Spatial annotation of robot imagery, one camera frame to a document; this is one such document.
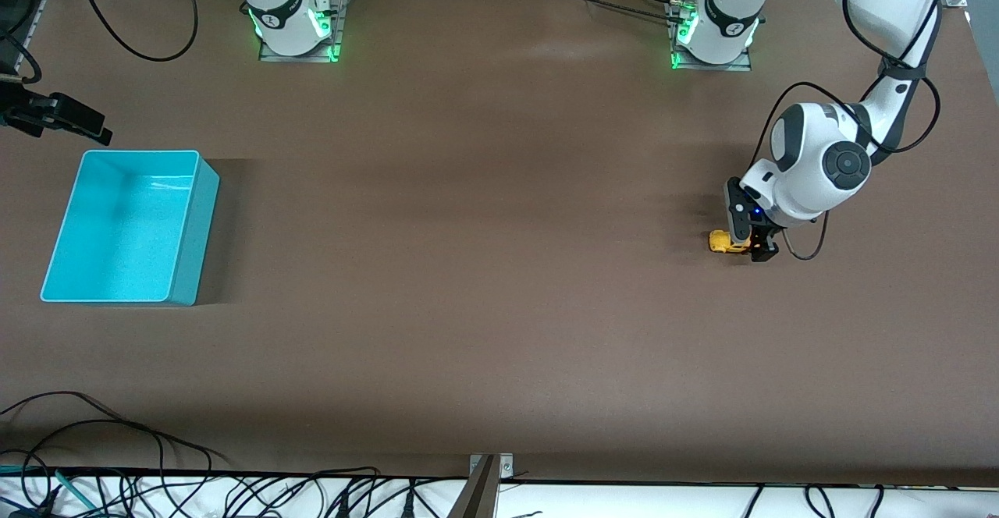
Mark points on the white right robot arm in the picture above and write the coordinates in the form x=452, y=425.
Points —
x=281, y=11

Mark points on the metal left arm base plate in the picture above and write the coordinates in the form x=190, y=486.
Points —
x=741, y=65

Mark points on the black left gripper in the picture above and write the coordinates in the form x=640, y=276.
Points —
x=762, y=243

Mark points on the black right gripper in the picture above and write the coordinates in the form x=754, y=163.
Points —
x=33, y=111

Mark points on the small metal bracket plate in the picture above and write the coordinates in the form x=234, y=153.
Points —
x=506, y=465

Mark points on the yellow beetle toy car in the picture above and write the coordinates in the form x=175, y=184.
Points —
x=726, y=243

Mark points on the turquoise plastic bin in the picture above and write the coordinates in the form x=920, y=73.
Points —
x=117, y=229

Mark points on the black power plug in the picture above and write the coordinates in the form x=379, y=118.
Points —
x=341, y=507
x=408, y=504

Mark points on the angled dark metal bar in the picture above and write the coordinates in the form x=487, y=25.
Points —
x=476, y=498

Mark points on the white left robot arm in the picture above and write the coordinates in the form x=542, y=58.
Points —
x=812, y=167

